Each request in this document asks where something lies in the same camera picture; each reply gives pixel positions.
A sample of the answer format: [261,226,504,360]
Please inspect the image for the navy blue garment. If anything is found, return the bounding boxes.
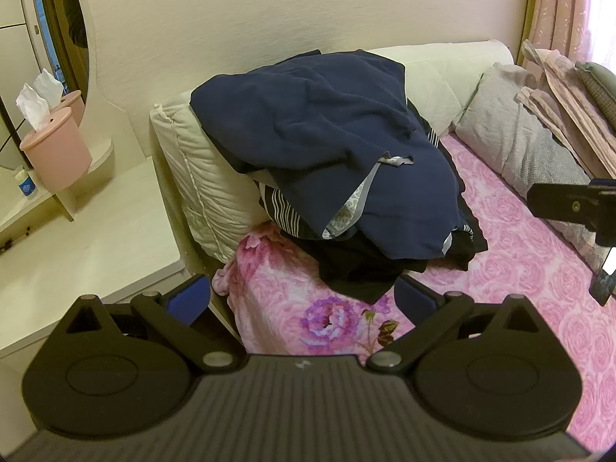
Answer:
[190,50,465,260]

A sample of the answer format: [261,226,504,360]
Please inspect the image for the pile of dark clothes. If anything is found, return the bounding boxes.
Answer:
[211,100,490,307]

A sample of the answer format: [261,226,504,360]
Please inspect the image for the folded pink beige blankets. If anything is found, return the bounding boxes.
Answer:
[516,41,615,178]

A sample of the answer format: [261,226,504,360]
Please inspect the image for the pink rose bed blanket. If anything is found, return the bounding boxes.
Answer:
[213,136,615,450]

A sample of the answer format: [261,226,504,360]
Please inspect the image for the cream quilted headboard cushion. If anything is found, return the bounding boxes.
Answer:
[151,41,513,262]

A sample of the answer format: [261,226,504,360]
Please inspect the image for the grey pillow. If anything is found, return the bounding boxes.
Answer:
[452,62,609,270]

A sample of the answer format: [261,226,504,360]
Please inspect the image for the white dressing table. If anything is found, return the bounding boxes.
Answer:
[0,0,194,362]

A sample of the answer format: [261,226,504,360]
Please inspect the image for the pink curtain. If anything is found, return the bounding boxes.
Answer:
[522,0,591,62]

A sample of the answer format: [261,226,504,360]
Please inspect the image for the small blue white jar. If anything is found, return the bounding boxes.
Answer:
[13,167,38,198]

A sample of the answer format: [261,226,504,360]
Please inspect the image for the pink tissue box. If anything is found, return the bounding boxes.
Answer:
[16,70,92,193]

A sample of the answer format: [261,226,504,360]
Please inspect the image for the oval mirror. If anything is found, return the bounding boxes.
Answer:
[1,0,89,169]

